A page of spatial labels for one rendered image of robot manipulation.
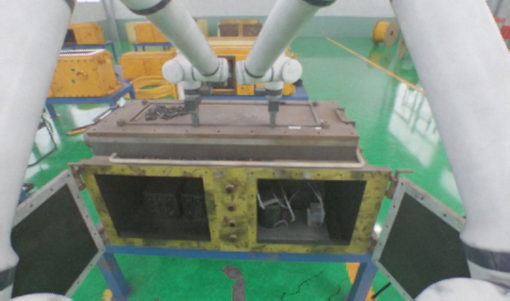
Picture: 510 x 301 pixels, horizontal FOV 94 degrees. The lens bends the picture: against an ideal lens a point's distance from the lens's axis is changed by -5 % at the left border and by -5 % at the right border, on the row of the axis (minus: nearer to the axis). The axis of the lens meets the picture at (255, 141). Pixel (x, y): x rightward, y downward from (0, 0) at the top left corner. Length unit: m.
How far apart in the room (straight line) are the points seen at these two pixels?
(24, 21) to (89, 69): 3.98
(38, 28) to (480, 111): 0.64
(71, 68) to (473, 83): 4.55
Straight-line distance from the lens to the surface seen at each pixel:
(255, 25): 9.50
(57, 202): 1.43
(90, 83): 4.54
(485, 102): 0.45
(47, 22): 0.52
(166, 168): 1.24
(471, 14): 0.49
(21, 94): 0.48
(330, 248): 1.56
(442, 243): 1.25
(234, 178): 1.20
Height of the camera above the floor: 1.89
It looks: 29 degrees down
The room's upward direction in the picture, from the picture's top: straight up
